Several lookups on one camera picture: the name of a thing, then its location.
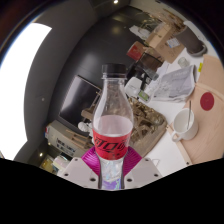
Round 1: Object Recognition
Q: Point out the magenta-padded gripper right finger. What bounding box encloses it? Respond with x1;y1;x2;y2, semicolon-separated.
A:
123;146;164;190

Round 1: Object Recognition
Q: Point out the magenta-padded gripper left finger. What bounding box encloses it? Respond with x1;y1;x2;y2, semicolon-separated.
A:
57;146;101;190

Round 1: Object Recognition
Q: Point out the clear red-labelled drink bottle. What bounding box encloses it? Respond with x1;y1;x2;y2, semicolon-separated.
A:
92;63;135;191

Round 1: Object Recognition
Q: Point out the white plaster sculpture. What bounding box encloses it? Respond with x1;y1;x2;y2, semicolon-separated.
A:
53;154;70;172

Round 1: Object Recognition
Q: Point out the white plaster bust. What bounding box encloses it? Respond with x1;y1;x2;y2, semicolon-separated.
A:
77;120;93;134

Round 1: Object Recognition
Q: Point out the white mug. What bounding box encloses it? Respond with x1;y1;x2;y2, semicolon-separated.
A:
170;107;199;143

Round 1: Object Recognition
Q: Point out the wooden easel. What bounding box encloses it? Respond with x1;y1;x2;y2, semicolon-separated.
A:
80;89;103;122

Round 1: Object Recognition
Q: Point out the green-labelled spray bottle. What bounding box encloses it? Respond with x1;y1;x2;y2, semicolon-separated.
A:
137;84;158;103

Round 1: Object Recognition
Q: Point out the white chair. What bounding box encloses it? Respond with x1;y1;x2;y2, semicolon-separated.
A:
124;77;143;98

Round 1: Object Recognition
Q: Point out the newspaper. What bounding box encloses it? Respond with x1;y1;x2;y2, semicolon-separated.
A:
151;64;198;103

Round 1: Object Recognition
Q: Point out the flat round red coaster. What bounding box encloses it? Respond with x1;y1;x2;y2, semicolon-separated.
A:
199;91;215;112

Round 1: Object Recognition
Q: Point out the large ceiling light panel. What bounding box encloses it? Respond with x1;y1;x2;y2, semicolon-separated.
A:
0;22;53;161

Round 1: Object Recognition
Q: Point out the dark brown crate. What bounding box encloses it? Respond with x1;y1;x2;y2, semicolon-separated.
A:
138;52;164;73

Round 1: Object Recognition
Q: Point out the red box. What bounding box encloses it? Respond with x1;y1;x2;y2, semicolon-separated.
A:
126;41;148;62

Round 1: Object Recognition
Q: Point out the grey plant saucer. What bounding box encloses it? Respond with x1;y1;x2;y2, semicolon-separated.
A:
186;41;209;58

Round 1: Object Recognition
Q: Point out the black wall screen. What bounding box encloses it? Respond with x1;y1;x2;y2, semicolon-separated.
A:
59;74;103;128

